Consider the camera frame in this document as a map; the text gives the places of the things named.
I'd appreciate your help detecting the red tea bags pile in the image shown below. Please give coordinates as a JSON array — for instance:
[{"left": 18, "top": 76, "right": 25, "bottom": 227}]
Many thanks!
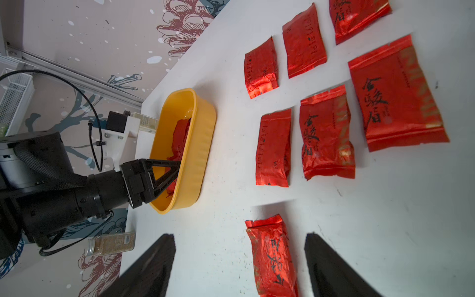
[{"left": 165, "top": 118, "right": 192, "bottom": 198}]

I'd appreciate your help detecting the yellow plastic storage box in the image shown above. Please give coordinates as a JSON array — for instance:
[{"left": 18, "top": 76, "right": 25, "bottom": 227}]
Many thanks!
[{"left": 150, "top": 89, "right": 216, "bottom": 215}]

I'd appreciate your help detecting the red tea bag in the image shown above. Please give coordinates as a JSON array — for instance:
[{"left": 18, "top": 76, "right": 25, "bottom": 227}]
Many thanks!
[
  {"left": 245, "top": 214, "right": 298, "bottom": 297},
  {"left": 329, "top": 0, "right": 392, "bottom": 45},
  {"left": 244, "top": 37, "right": 279, "bottom": 99},
  {"left": 299, "top": 85, "right": 356, "bottom": 180},
  {"left": 283, "top": 4, "right": 327, "bottom": 78},
  {"left": 348, "top": 35, "right": 450, "bottom": 152},
  {"left": 256, "top": 108, "right": 292, "bottom": 188}
]

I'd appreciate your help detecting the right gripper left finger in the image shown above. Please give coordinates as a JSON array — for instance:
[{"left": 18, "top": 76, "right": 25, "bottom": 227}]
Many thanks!
[{"left": 100, "top": 234, "right": 176, "bottom": 297}]

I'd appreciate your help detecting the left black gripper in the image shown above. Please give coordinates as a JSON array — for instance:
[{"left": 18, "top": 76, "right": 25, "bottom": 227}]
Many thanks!
[{"left": 120, "top": 159, "right": 181, "bottom": 209}]

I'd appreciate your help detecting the small spice jar on table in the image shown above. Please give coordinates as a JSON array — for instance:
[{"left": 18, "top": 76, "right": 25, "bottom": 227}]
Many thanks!
[{"left": 132, "top": 113, "right": 159, "bottom": 134}]

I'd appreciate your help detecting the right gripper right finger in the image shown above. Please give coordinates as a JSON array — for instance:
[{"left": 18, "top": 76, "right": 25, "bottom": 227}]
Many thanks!
[{"left": 304, "top": 233, "right": 381, "bottom": 297}]

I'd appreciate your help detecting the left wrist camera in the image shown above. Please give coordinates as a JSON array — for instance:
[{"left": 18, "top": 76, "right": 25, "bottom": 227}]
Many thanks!
[{"left": 88, "top": 111, "right": 141, "bottom": 172}]

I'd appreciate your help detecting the glass jar by wall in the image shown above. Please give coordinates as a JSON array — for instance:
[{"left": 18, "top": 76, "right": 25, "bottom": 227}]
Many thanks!
[{"left": 85, "top": 232, "right": 136, "bottom": 256}]

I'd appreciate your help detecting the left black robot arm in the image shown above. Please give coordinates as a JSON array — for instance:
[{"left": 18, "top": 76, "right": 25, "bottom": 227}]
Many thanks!
[{"left": 1, "top": 131, "right": 180, "bottom": 258}]

